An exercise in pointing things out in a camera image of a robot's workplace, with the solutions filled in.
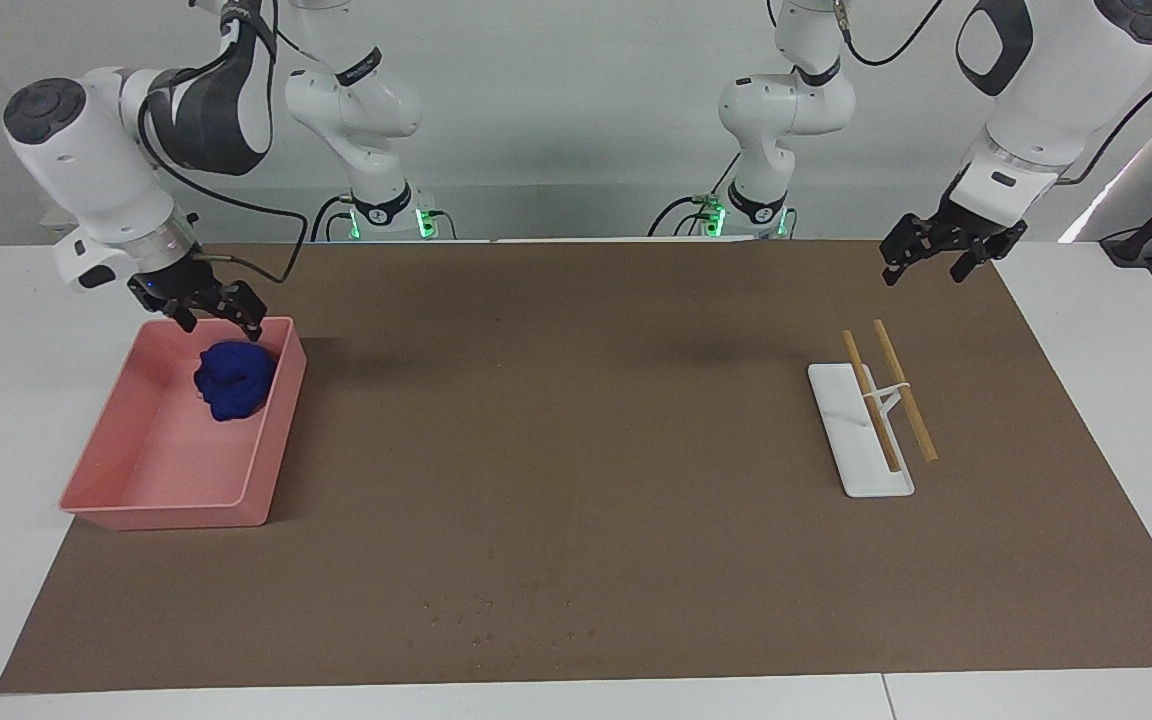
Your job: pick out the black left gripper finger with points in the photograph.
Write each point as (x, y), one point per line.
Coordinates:
(911, 245)
(981, 260)

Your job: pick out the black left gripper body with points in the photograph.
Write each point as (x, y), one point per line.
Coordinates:
(976, 222)

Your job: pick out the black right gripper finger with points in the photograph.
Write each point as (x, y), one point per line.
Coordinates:
(184, 316)
(251, 312)

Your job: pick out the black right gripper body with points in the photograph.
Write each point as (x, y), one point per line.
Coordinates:
(181, 285)

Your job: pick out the blue towel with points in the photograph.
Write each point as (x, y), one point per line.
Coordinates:
(234, 382)

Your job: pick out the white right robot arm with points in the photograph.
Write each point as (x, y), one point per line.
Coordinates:
(106, 170)

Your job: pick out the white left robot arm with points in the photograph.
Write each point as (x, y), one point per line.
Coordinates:
(1066, 90)

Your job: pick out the wooden dowel rod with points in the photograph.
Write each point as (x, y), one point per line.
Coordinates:
(874, 405)
(906, 395)

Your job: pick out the pink plastic bin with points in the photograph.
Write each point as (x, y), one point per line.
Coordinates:
(176, 470)

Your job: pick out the white leaning panel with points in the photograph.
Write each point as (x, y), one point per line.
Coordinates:
(1151, 175)

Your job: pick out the white rack base tray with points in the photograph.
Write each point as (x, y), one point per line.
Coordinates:
(851, 440)

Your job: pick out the brown table mat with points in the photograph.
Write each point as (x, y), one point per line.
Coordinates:
(586, 450)

